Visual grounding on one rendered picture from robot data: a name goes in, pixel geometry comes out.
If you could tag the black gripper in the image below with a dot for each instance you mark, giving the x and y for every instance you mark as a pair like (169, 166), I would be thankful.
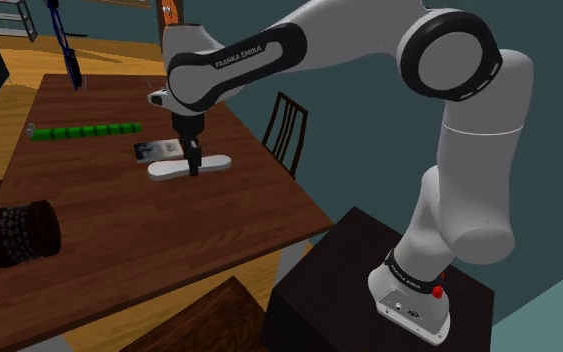
(188, 123)

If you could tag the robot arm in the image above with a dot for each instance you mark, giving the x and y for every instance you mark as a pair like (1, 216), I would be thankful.
(476, 161)

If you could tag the white flat oblong object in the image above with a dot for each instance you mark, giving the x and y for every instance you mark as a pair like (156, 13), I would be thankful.
(174, 168)

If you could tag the grey book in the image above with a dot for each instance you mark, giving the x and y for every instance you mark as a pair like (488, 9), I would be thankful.
(156, 151)

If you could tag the brown wooden table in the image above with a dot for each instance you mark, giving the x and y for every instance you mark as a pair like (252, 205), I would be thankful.
(130, 219)

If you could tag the dark wooden chair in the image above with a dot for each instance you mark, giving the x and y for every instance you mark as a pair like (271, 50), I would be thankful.
(286, 131)

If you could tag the green segmented rod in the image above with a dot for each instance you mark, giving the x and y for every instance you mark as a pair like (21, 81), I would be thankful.
(86, 131)

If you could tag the brown door with orange mark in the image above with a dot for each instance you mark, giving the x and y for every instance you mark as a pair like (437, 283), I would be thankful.
(171, 12)

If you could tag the blue and black upright tool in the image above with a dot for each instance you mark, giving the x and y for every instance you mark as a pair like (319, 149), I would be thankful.
(69, 58)

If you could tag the dark wooden bench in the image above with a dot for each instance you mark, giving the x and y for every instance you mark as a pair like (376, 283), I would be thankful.
(212, 322)

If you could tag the dark studded cylinder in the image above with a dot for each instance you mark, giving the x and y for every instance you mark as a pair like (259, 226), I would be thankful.
(20, 234)

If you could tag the dark robot stand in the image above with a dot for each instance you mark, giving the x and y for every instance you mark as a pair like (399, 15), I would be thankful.
(339, 292)

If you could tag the grey metal shelf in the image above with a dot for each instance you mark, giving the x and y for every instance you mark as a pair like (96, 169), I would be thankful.
(15, 17)

